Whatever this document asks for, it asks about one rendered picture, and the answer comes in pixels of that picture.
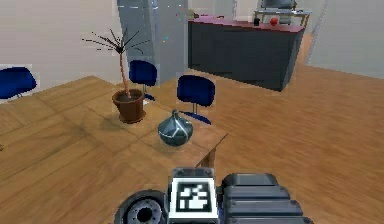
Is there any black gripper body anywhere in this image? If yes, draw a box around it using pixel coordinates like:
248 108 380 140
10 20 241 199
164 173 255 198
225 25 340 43
114 189 170 224

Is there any houseplant in brown pot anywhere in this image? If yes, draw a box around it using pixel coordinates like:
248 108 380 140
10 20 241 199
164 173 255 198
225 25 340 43
81 28 152 125

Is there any wooden table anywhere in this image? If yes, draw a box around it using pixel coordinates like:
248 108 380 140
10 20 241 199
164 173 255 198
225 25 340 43
0 75 229 224

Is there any grey-blue round vase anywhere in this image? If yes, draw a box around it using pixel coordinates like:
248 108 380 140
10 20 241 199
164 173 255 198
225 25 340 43
157 109 195 147

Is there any blue chair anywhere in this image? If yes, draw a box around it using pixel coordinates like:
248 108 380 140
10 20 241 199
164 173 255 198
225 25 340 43
0 66 38 101
128 59 158 102
176 74 216 126

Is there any grey fridge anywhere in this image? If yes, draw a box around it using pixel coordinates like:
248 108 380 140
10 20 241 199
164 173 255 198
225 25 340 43
116 0 190 86

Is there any dark counter with maroon top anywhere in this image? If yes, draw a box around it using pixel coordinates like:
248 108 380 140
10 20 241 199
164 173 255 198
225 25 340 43
187 14 306 93

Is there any grey metal table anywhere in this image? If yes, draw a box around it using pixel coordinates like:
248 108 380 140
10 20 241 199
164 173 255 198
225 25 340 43
253 7 313 29

